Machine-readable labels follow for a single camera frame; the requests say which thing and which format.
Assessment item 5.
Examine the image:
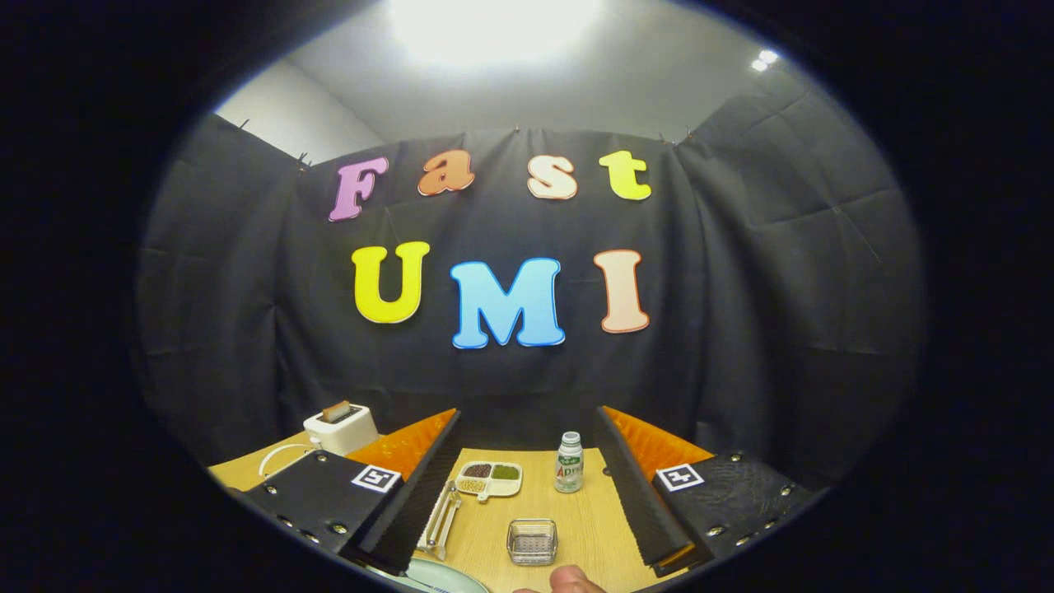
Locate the pale green plate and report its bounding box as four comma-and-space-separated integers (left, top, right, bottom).
366, 558, 491, 593

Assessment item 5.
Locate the white toaster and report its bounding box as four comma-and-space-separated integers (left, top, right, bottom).
303, 402, 380, 456

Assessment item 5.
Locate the white wire dish rack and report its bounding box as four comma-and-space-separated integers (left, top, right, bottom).
258, 443, 464, 563

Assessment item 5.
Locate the black backdrop cloth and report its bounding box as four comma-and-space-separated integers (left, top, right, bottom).
136, 70, 923, 495

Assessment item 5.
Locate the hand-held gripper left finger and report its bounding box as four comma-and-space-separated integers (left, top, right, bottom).
235, 408, 462, 577

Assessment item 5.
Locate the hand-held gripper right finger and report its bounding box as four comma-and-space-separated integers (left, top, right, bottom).
594, 407, 824, 579

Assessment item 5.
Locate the metal wire basket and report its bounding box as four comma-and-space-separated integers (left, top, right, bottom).
506, 518, 559, 567

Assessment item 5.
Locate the ceiling light panel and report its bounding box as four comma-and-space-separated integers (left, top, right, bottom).
387, 0, 606, 71

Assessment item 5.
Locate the white ribbed drip tray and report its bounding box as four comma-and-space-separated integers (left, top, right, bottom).
417, 498, 441, 551

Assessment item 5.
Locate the white divided dish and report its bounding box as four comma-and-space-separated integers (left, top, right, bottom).
455, 460, 524, 503

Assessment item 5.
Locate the white green label bottle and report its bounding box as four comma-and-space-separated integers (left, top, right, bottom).
553, 431, 585, 494

